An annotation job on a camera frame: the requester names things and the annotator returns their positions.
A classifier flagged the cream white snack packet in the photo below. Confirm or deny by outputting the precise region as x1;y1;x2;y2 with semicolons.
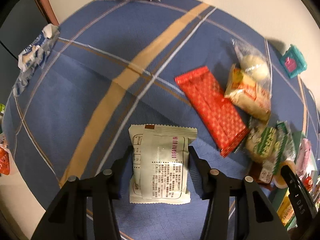
129;124;197;205

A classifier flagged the cream orange cracker packet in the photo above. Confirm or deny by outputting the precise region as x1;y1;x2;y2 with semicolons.
224;64;271;122

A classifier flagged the red good luck snack bag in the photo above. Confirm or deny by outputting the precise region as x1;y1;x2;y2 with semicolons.
303;175;313;192

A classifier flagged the small wrapped cream pastry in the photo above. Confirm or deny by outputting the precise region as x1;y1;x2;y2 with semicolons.
273;159;296;189

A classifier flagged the pink snack packet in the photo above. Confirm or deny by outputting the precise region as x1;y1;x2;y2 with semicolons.
296;138;312;180

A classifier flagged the green rimmed white tray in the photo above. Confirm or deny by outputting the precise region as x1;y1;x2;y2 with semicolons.
272;132;319;232

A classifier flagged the silver green sachet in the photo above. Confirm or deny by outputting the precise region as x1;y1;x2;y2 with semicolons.
273;121;296;175

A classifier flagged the round green labelled pastry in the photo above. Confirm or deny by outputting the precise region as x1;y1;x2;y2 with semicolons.
245;125;277;163

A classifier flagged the red snack bag at edge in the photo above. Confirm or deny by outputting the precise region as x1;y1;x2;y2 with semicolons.
0;133;10;176

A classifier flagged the red checkered snack bar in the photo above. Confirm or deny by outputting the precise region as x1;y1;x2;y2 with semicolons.
175;66;249;158

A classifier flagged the teal house-shaped tin box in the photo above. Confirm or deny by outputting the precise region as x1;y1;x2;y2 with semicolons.
279;44;307;79

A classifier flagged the clear wrapped round bun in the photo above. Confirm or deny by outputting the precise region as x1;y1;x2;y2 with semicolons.
232;40;271;88

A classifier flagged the blue plaid tablecloth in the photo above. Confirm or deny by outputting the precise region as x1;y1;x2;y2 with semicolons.
2;0;320;240

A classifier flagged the blue white crumpled wrapper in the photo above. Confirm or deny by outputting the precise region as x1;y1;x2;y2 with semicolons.
12;23;60;97

